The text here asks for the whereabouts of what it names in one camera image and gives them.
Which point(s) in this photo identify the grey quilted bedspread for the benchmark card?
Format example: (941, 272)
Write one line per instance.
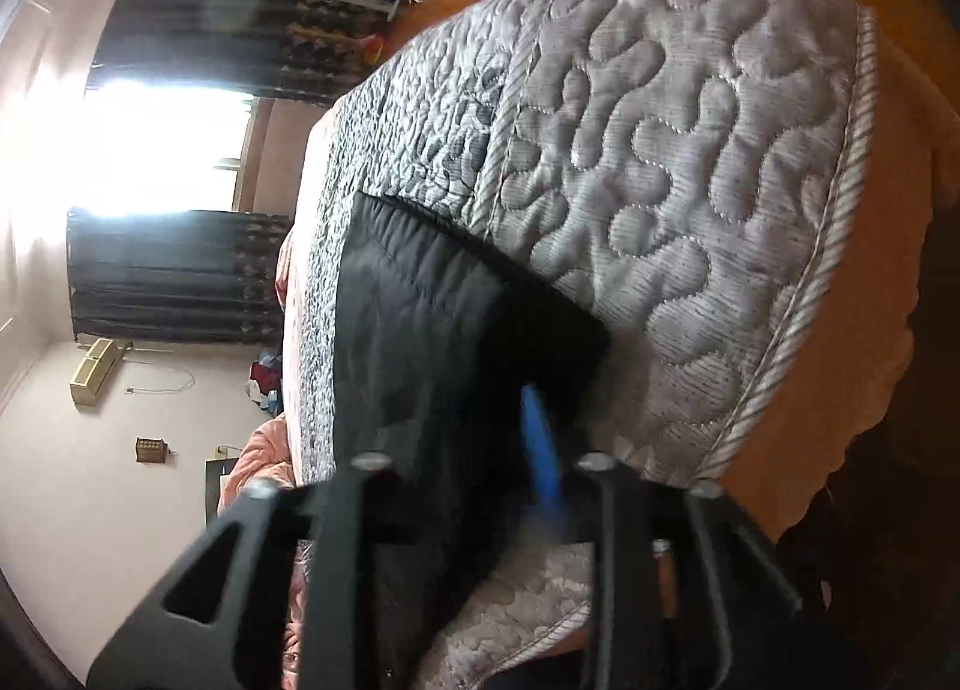
(675, 172)

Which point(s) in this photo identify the colourful clothes heap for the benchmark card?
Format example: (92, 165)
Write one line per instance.
(264, 382)

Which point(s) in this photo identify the dark patterned curtain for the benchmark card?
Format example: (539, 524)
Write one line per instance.
(165, 277)
(217, 37)

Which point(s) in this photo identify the black padded pants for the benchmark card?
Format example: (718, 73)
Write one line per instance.
(427, 337)

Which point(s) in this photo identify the bright window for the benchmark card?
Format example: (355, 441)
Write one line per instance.
(150, 150)

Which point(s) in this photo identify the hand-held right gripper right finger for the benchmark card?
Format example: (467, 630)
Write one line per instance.
(541, 435)

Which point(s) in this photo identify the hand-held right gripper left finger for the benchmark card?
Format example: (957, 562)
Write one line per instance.
(337, 555)

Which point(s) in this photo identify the small brown wall box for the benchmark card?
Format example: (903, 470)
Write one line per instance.
(150, 450)

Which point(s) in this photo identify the pink quilted blanket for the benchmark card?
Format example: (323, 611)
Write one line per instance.
(259, 454)

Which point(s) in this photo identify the beige wall air conditioner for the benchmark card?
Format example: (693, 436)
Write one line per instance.
(94, 371)

